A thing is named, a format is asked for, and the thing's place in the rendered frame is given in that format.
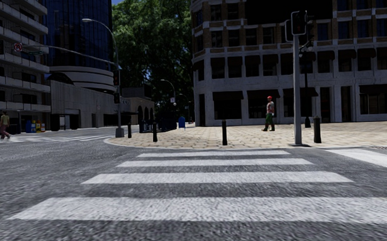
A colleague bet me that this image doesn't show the grey street lamp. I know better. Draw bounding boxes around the grey street lamp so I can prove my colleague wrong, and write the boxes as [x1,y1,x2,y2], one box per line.
[160,78,178,108]
[179,93,193,124]

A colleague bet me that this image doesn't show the pale arched building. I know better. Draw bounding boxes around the pale arched building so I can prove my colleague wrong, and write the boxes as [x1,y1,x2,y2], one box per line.
[121,86,156,126]

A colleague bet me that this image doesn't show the person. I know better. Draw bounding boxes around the person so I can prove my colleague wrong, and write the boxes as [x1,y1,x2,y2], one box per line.
[260,95,277,133]
[0,110,12,141]

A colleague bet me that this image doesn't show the traffic light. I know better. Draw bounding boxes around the traffic light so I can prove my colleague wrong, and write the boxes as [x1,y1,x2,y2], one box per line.
[0,17,126,143]
[283,10,319,147]

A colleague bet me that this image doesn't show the trees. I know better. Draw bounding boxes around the trees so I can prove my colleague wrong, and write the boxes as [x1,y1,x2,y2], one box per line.
[112,0,196,124]

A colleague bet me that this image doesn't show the glass tower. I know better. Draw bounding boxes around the glass tower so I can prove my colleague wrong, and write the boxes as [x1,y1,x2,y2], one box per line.
[41,0,132,132]

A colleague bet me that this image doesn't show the brown brick and stone building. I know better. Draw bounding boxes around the brown brick and stone building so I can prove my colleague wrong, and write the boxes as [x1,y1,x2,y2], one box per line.
[189,0,387,128]

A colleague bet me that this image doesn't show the pale concrete building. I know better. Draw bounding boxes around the pale concrete building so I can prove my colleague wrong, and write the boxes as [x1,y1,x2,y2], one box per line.
[0,0,52,136]

